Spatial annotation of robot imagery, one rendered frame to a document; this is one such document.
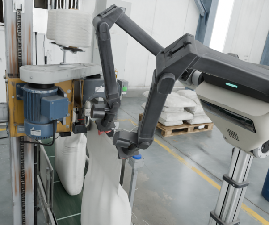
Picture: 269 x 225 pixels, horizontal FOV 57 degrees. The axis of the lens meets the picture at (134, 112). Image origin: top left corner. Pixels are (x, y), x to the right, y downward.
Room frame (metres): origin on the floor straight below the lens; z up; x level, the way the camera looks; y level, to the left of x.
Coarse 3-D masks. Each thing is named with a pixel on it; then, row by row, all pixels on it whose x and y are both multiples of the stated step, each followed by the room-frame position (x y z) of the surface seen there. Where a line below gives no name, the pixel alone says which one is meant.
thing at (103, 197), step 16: (96, 128) 1.33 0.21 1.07; (96, 144) 1.31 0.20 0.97; (112, 144) 1.13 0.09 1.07; (96, 160) 1.29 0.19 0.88; (112, 160) 1.11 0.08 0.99; (96, 176) 1.18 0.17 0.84; (112, 176) 1.09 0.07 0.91; (96, 192) 1.09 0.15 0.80; (112, 192) 1.04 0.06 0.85; (96, 208) 1.06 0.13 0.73; (112, 208) 0.98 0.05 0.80; (128, 208) 1.02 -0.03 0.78; (96, 224) 1.04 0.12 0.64; (112, 224) 0.97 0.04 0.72; (128, 224) 1.02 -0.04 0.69
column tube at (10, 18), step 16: (32, 0) 1.27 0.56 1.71; (16, 16) 1.23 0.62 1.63; (32, 16) 1.27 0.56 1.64; (16, 32) 1.23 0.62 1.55; (32, 32) 1.27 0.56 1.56; (16, 48) 1.23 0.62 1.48; (32, 48) 1.27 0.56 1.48; (16, 64) 1.22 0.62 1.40; (32, 64) 1.26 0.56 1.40; (16, 144) 1.22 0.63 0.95; (32, 144) 1.26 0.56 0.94; (16, 160) 1.22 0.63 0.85; (32, 160) 1.26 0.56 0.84; (16, 176) 1.22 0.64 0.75; (32, 176) 1.26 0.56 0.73; (16, 192) 1.21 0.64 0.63; (32, 192) 1.26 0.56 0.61; (16, 208) 1.21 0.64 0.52; (32, 208) 1.26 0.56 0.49; (16, 224) 1.21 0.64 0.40; (32, 224) 1.26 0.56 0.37
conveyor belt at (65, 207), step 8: (48, 144) 2.34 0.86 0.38; (48, 152) 2.17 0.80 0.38; (56, 176) 1.79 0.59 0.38; (56, 184) 1.68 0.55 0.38; (56, 192) 1.58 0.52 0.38; (64, 192) 1.59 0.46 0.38; (80, 192) 1.62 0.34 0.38; (56, 200) 1.49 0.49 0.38; (64, 200) 1.50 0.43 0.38; (72, 200) 1.52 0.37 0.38; (80, 200) 1.53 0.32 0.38; (56, 208) 1.41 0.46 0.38; (64, 208) 1.42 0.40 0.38; (72, 208) 1.43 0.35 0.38; (80, 208) 1.44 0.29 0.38; (56, 216) 1.34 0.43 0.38; (64, 216) 1.35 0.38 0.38; (72, 216) 1.36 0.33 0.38; (80, 216) 1.37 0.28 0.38; (56, 224) 1.36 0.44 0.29; (64, 224) 1.28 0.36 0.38; (72, 224) 1.29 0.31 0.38; (80, 224) 1.30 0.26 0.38
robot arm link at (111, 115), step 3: (105, 111) 1.17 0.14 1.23; (108, 111) 1.18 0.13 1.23; (105, 114) 1.18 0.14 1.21; (108, 114) 1.17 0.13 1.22; (111, 114) 1.17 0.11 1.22; (114, 114) 1.18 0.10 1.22; (105, 117) 1.19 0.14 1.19; (108, 117) 1.18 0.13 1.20; (111, 117) 1.18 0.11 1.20; (108, 120) 1.19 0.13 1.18; (111, 120) 1.19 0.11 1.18
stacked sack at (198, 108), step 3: (198, 105) 4.32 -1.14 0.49; (186, 108) 4.33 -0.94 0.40; (189, 108) 4.25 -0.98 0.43; (192, 108) 4.23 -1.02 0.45; (195, 108) 4.19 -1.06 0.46; (198, 108) 4.20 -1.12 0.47; (201, 108) 4.24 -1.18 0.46; (189, 111) 4.28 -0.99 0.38; (192, 111) 4.21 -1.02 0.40; (195, 111) 4.17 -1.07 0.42; (198, 111) 4.21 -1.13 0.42; (201, 111) 4.25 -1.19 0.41
